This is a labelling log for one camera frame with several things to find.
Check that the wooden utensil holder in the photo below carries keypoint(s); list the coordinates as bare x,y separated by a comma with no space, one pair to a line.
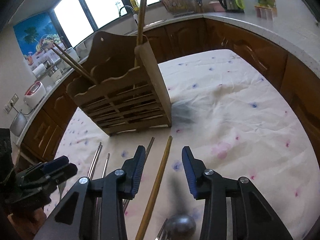
150,80

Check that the aluminium pot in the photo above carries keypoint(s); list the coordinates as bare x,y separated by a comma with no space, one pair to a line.
18,123

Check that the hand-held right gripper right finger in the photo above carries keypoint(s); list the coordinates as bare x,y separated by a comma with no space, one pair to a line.
190,172

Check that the metal fork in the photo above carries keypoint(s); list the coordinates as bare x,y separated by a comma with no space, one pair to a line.
162,230

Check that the red and white rice cooker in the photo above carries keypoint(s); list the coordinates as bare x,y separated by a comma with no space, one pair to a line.
35,93

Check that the yellow oil bottle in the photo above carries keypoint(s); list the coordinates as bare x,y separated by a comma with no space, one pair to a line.
134,3

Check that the paper towel roll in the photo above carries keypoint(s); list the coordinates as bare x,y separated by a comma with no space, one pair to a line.
39,70

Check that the green cup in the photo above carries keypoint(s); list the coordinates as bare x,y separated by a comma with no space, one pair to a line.
240,2

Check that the metal spoon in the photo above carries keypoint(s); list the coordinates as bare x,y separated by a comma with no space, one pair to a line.
181,226

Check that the hanging dish cloth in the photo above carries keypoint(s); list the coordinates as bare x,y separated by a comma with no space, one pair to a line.
80,48

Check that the tropical fruit wall poster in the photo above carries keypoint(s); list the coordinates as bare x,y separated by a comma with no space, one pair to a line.
37,37

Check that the dish rack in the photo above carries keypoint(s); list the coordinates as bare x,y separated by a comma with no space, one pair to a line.
180,10

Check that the floral white tablecloth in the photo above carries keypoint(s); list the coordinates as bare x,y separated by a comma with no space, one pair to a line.
237,130

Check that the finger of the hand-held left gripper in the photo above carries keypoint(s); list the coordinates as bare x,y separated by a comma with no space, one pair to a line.
65,172
56,162

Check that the pink container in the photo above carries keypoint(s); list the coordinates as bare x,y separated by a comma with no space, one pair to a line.
217,5

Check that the wooden chopstick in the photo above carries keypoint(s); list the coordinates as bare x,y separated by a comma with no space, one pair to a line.
144,15
72,66
77,63
160,175
141,12

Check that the knife block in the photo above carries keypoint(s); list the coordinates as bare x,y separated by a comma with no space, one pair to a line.
198,2

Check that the metal chopstick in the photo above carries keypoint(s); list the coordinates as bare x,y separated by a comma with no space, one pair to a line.
95,156
150,143
98,158
107,162

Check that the wooden lower cabinets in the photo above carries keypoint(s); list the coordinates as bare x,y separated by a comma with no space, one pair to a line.
250,50

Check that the steel electric kettle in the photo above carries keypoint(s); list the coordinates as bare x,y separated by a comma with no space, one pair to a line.
228,1

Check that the person's left hand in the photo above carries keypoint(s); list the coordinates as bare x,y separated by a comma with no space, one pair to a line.
35,215

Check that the kitchen window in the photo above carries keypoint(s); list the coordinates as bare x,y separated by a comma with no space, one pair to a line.
100,2

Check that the chrome faucet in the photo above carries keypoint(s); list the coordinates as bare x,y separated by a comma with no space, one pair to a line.
125,10

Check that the wall socket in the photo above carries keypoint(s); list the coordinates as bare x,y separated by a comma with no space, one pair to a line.
11,103

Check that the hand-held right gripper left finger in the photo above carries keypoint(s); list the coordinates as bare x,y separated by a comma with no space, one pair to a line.
138,170

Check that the white kitchen countertop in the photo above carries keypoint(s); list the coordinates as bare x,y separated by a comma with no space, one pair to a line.
275,32

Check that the pink spice jar set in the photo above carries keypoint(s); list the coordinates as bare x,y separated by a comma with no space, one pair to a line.
265,12

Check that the small white appliance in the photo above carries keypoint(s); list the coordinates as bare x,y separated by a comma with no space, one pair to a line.
55,73

